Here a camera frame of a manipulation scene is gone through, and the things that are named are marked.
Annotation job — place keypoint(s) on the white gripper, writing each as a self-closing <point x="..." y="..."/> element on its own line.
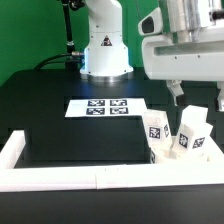
<point x="195" y="61"/>

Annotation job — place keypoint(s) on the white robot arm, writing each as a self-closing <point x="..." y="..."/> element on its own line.
<point x="179" y="40"/>

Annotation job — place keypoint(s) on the paper sheet with markers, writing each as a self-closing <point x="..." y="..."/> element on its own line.
<point x="106" y="107"/>

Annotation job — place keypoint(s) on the white U-shaped fence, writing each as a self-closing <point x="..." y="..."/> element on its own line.
<point x="14" y="179"/>

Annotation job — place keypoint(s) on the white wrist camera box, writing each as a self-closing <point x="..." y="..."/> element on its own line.
<point x="152" y="24"/>

